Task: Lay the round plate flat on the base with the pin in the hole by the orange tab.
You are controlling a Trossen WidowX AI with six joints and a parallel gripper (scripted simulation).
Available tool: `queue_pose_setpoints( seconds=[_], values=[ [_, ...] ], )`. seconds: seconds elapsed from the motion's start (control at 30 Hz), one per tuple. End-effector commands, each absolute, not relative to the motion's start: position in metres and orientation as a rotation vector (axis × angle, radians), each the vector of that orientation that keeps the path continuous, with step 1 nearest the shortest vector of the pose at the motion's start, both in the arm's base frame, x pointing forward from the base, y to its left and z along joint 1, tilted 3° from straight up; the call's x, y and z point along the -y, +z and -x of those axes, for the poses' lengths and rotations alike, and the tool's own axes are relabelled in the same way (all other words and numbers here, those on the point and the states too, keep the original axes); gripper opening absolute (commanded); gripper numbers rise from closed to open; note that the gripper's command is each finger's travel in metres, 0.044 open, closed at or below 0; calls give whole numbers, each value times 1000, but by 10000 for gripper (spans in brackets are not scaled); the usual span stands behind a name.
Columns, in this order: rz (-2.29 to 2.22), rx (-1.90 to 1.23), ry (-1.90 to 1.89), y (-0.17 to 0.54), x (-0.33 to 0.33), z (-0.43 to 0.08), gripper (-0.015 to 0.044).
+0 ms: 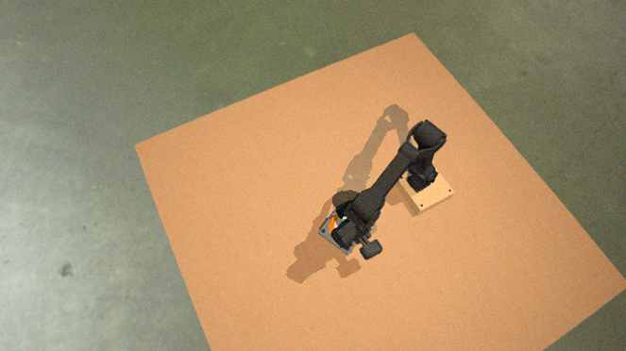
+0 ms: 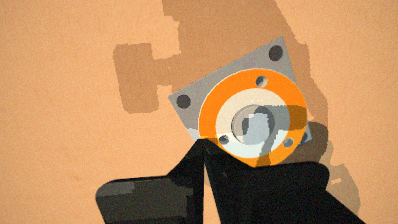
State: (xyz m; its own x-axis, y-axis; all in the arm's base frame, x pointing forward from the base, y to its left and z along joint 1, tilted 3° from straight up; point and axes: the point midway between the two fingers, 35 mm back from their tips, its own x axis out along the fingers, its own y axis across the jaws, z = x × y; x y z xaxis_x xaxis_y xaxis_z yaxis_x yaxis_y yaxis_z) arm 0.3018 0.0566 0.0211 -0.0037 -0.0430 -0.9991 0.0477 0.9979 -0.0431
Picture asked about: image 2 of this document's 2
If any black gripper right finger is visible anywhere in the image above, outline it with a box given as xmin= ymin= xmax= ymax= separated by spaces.
xmin=202 ymin=138 xmax=330 ymax=224

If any orange round plate with tab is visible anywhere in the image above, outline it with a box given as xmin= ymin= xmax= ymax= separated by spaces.
xmin=198 ymin=68 xmax=308 ymax=167

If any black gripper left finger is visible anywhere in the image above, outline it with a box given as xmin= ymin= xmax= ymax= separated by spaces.
xmin=95 ymin=139 xmax=204 ymax=224

